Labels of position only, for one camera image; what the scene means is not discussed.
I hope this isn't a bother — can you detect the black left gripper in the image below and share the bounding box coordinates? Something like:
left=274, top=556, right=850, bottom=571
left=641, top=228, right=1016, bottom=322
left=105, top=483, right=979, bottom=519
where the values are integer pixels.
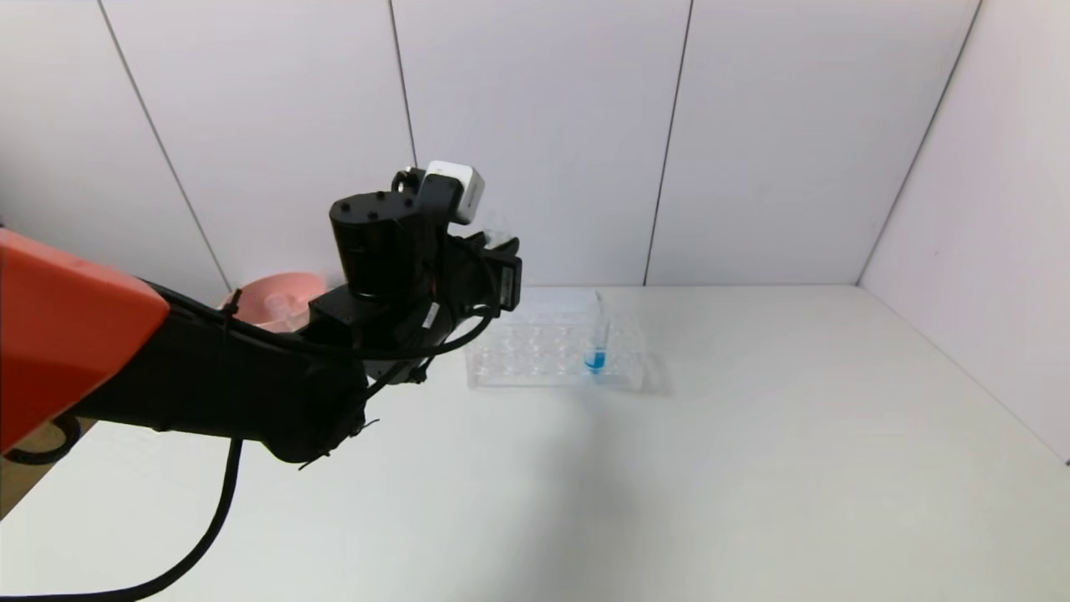
left=444, top=230, right=522, bottom=318

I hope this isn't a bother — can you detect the clear acrylic test tube rack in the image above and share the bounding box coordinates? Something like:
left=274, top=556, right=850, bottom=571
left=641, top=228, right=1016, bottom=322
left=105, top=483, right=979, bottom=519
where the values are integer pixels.
left=466, top=306, right=650, bottom=392

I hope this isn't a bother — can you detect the test tube with blue pigment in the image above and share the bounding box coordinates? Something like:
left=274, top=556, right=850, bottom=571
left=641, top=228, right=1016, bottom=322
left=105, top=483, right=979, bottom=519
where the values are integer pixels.
left=584, top=306, right=609, bottom=376

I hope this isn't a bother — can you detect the flat white slab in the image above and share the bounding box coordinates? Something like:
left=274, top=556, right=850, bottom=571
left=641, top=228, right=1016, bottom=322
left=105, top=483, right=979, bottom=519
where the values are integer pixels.
left=502, top=288, right=603, bottom=324

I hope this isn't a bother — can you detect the pink plastic bowl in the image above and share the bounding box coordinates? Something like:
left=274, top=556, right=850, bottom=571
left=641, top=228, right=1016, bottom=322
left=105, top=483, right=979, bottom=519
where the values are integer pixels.
left=219, top=271, right=331, bottom=331

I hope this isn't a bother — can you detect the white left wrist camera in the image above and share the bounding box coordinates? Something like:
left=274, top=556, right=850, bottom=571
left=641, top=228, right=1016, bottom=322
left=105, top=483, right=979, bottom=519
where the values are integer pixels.
left=415, top=161, right=487, bottom=225

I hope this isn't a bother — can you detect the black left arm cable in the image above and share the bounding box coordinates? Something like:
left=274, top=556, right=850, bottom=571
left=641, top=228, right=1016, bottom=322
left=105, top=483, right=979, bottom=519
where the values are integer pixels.
left=0, top=251, right=504, bottom=602

